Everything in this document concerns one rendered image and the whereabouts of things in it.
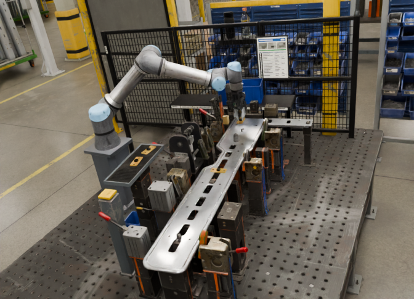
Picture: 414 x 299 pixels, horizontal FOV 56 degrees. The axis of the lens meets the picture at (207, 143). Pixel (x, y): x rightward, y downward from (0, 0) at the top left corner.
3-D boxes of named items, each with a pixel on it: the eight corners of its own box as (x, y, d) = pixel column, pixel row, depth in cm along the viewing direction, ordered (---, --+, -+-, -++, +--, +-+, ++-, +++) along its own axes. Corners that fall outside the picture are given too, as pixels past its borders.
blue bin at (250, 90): (261, 103, 272) (260, 86, 266) (219, 105, 280) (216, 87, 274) (263, 95, 286) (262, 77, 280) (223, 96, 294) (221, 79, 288)
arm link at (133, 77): (89, 115, 228) (146, 45, 210) (94, 105, 241) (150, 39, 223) (105, 127, 232) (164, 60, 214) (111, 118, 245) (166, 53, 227)
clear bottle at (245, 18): (249, 37, 278) (247, 8, 269) (241, 38, 280) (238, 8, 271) (252, 35, 283) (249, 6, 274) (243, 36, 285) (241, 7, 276)
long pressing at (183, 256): (190, 277, 145) (189, 274, 145) (137, 267, 153) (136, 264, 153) (267, 119, 258) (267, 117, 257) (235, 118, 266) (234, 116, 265)
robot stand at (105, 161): (100, 206, 245) (82, 150, 227) (121, 188, 261) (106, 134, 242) (125, 212, 235) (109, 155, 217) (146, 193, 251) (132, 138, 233)
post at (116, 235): (132, 277, 188) (111, 202, 168) (119, 274, 191) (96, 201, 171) (140, 266, 194) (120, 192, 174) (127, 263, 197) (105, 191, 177)
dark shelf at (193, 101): (290, 111, 263) (290, 106, 261) (169, 108, 295) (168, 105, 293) (295, 98, 281) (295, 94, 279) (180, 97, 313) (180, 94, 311)
